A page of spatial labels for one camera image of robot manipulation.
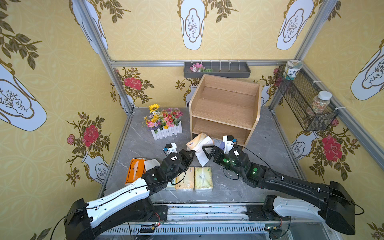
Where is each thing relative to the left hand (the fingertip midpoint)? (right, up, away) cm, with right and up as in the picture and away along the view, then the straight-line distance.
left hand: (192, 149), depth 74 cm
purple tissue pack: (+13, +3, -7) cm, 15 cm away
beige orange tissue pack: (-3, -19, +5) cm, 20 cm away
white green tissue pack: (-12, -20, +4) cm, 24 cm away
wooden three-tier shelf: (+16, +21, +4) cm, 27 cm away
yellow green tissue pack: (+6, -16, +6) cm, 18 cm away
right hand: (+8, +1, 0) cm, 8 cm away
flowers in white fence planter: (-19, +13, +19) cm, 30 cm away
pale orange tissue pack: (+2, +2, +2) cm, 3 cm away
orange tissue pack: (-31, -13, +7) cm, 34 cm away
